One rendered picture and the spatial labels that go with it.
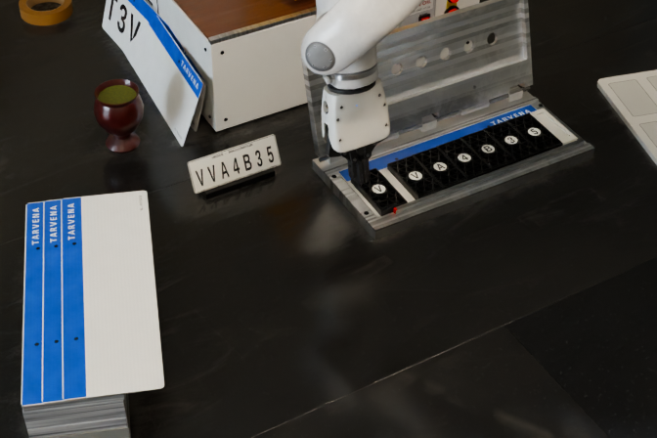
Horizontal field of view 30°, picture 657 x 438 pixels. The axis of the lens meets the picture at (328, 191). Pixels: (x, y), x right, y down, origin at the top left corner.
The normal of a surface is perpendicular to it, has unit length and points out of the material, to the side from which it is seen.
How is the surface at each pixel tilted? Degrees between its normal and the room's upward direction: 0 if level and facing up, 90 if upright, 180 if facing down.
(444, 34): 74
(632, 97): 0
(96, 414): 90
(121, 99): 0
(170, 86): 69
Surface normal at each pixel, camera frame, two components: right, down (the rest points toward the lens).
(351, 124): 0.48, 0.40
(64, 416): 0.17, 0.64
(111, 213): 0.01, -0.76
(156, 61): -0.84, -0.02
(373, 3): 0.10, 0.07
